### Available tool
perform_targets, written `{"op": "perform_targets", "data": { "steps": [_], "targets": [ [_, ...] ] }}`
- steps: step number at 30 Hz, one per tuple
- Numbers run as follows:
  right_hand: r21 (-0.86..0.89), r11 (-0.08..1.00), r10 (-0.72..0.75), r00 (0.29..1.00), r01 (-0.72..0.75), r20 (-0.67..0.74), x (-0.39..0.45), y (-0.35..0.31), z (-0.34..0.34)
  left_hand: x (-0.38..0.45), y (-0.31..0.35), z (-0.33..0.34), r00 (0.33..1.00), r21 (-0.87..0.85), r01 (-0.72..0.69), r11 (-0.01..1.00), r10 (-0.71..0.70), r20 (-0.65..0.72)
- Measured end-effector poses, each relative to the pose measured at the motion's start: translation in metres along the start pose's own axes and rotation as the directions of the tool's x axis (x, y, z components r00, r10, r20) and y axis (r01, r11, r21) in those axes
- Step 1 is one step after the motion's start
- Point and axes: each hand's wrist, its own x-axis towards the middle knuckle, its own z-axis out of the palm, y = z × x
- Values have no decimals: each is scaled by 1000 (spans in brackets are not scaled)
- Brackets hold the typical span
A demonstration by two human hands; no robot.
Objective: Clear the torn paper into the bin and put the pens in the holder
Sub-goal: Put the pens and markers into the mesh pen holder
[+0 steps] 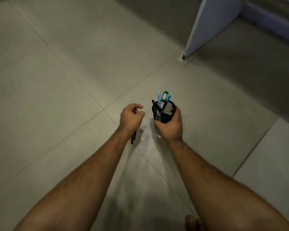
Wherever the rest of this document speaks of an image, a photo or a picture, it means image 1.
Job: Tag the person's right hand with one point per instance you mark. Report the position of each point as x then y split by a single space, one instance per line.
171 128

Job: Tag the person's left hand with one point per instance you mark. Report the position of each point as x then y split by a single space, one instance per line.
128 120

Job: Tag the person's right thumb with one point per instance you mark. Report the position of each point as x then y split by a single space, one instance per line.
158 123

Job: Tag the person's left thumb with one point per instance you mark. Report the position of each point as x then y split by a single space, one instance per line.
141 114

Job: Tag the black mesh pen holder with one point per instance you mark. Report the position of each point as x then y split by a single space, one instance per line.
164 114

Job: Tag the person's left forearm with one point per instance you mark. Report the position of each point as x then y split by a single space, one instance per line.
84 185

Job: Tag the person's right forearm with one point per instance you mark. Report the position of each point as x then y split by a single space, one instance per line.
216 190

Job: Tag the black pen with clip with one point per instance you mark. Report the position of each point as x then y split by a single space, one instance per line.
157 106

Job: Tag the light blue pen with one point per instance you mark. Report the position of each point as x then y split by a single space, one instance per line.
159 99

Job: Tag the white marker with green cap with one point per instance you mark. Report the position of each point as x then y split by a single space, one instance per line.
164 99

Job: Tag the teal pen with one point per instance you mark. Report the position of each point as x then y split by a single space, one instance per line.
168 98

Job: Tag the white furniture panel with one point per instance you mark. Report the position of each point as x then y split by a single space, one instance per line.
212 24

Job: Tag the purple baseboard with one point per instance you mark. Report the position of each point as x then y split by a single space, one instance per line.
269 22

